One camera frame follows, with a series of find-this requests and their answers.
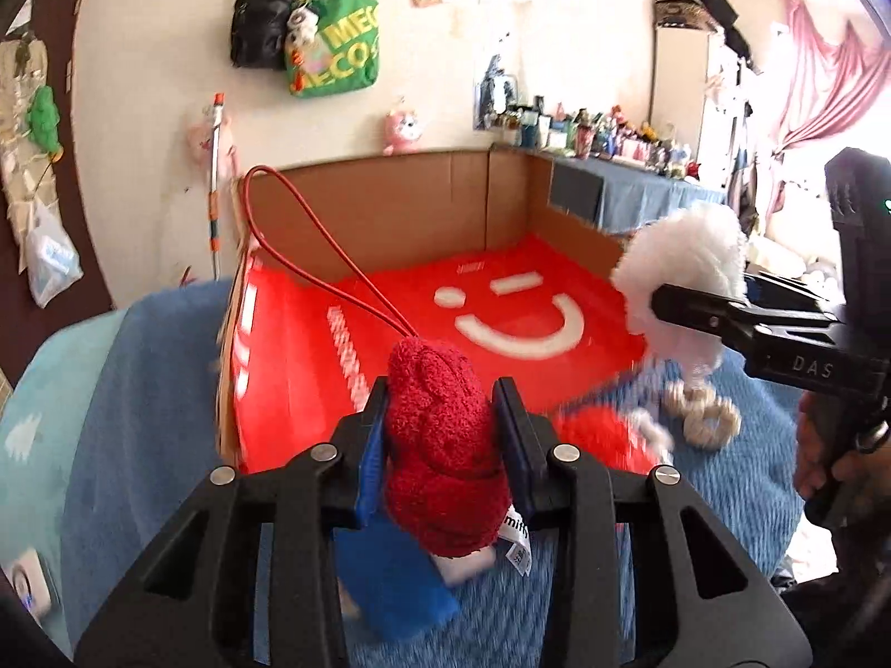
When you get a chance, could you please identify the white mesh bath pouf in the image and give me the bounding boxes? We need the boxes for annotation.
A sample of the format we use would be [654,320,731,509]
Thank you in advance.
[610,200,747,383]

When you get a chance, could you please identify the beige scrunchie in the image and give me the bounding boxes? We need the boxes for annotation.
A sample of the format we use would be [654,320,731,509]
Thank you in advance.
[662,380,742,453]

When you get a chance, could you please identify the blue cloth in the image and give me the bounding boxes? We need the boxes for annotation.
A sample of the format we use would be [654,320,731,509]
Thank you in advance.
[332,401,464,641]

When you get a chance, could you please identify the red foam net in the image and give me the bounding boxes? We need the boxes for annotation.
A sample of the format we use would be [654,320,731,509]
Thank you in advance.
[553,404,674,475]

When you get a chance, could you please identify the red knitted towel plush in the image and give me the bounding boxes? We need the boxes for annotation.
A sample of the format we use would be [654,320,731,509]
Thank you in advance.
[242,164,512,558]

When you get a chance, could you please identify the white cloth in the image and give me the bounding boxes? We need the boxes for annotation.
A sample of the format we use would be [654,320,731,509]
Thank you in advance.
[430,544,497,588]

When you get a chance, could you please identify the person's right hand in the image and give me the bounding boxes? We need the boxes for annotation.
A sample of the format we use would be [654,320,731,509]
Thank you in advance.
[793,392,891,508]

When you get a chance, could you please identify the table with blue cloth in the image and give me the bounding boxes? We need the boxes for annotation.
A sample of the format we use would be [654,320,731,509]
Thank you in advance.
[489,141,730,239]

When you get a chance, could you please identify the blue knitted blanket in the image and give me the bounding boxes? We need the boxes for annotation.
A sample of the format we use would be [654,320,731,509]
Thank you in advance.
[60,282,802,666]

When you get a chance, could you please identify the white device on bed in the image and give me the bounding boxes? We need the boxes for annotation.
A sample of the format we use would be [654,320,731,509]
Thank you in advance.
[3,547,55,623]

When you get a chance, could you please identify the white wardrobe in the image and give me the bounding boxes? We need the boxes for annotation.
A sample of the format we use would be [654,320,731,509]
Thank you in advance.
[649,27,745,187]

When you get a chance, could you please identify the pink curtain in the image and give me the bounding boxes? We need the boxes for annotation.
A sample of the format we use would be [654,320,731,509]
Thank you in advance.
[773,0,889,157]

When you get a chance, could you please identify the pink plush toy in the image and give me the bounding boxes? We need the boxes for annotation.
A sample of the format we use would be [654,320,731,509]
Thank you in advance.
[384,106,422,155]

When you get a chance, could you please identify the cardboard box tray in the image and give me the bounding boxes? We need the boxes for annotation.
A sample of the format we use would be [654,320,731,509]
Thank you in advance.
[216,146,622,463]

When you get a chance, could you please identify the white plastic bag on door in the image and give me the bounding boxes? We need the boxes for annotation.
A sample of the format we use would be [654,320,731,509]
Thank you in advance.
[24,198,83,309]

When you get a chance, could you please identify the green tote bag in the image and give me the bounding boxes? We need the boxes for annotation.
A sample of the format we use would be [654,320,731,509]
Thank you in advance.
[284,0,379,98]

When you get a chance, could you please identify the beige hanging organizer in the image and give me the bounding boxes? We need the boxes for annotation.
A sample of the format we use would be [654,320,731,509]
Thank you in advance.
[2,33,59,273]

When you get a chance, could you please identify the orange white pole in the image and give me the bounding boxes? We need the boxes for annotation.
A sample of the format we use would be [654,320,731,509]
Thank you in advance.
[207,92,225,281]

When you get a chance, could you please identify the green plush toy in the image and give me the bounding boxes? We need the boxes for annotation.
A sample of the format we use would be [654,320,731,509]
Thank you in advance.
[27,86,63,161]

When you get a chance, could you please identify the black backpack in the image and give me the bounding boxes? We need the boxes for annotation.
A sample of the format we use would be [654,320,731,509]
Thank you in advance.
[229,0,295,71]

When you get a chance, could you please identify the dark brown door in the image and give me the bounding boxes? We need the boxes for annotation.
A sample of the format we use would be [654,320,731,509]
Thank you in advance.
[2,0,112,385]

